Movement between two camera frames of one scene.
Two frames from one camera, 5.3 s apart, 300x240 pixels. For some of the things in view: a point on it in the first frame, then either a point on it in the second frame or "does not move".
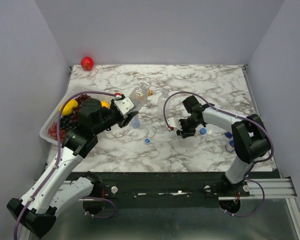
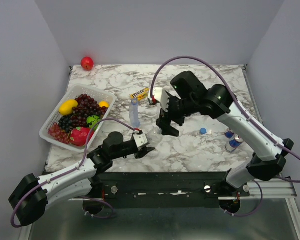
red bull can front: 230,147 does not move
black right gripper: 185,133 -> 161,122
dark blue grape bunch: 66,122 does not move
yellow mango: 68,109 does not move
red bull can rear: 228,135 does not move
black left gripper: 124,122 -> 142,152
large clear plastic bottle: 139,96 -> 155,136
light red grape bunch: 53,131 does not move
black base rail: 162,189 does not move
